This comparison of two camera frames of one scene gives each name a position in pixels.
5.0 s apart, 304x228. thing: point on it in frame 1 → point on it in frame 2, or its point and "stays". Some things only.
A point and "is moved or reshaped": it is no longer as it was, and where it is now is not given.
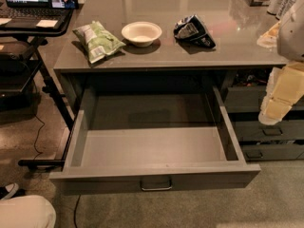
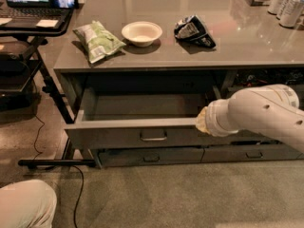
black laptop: [27, 5] stays
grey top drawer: [144, 140] is moved or reshaped
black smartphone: [63, 0] stays
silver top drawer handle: [157, 189] → [152, 135]
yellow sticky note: [47, 23] stays
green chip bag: [97, 41] stays
